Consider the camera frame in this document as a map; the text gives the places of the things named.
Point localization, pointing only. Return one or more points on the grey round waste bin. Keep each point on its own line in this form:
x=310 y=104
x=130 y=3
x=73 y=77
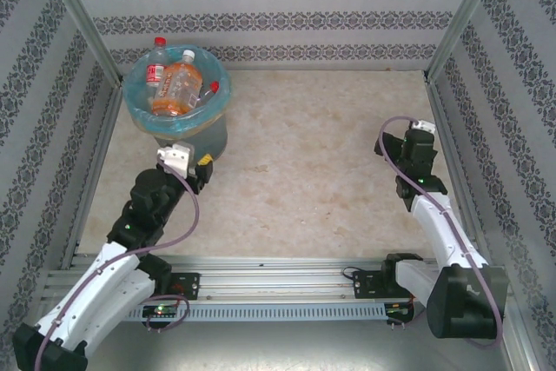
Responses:
x=213 y=136

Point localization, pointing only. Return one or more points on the clear cola bottle red cap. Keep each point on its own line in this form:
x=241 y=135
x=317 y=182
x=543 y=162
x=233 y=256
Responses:
x=206 y=93

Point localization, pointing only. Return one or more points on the large orange label bottle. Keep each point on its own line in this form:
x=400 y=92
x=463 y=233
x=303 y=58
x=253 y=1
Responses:
x=176 y=88

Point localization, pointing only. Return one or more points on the clear bottle red label red cap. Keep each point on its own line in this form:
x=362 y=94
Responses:
x=155 y=71

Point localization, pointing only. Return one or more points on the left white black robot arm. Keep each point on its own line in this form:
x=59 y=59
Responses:
x=95 y=284

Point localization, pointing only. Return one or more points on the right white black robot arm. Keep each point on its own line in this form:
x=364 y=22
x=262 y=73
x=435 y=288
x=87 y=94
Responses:
x=443 y=232

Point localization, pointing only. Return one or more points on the blue plastic bin liner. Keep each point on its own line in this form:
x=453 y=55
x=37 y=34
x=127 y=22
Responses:
x=139 y=106

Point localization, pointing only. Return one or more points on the left controller board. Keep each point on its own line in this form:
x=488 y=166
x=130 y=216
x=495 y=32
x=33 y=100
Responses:
x=160 y=311

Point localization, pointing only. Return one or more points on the controller board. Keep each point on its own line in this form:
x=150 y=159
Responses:
x=160 y=311
x=397 y=311

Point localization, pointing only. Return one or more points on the right controller board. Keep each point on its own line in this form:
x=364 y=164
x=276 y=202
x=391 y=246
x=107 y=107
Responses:
x=397 y=311

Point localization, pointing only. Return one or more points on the grey metal panel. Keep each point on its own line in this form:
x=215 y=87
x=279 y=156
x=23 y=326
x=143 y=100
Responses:
x=282 y=345

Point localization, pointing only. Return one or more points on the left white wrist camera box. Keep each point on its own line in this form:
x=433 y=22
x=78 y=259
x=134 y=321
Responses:
x=176 y=154

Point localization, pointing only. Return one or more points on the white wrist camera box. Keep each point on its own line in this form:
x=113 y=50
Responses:
x=176 y=154
x=423 y=126

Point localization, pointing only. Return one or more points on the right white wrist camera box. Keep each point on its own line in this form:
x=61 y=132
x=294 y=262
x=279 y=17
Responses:
x=423 y=126

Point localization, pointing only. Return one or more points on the right aluminium side rail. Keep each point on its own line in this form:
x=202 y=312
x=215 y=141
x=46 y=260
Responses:
x=434 y=95

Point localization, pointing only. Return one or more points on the aluminium side rail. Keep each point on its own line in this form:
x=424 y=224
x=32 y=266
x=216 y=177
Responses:
x=434 y=95
x=106 y=127

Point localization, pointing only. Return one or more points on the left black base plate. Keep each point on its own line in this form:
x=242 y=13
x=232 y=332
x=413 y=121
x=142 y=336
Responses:
x=189 y=284

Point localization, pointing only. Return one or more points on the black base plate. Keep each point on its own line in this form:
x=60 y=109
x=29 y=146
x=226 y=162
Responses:
x=367 y=284
x=189 y=284

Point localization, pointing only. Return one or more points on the left aluminium side rail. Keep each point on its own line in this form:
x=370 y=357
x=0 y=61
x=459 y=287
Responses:
x=106 y=127

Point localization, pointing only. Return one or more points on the aluminium mounting rail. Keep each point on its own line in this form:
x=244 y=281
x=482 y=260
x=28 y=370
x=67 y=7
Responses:
x=278 y=277

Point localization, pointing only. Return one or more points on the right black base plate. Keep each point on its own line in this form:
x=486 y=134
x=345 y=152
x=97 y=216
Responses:
x=367 y=284

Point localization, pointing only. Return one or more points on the right aluminium frame post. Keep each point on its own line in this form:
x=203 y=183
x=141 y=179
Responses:
x=465 y=15

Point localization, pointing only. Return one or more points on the aluminium frame post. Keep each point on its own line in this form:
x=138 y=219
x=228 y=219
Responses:
x=465 y=15
x=78 y=10

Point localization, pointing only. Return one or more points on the left aluminium frame post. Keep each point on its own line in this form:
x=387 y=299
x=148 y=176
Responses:
x=78 y=10

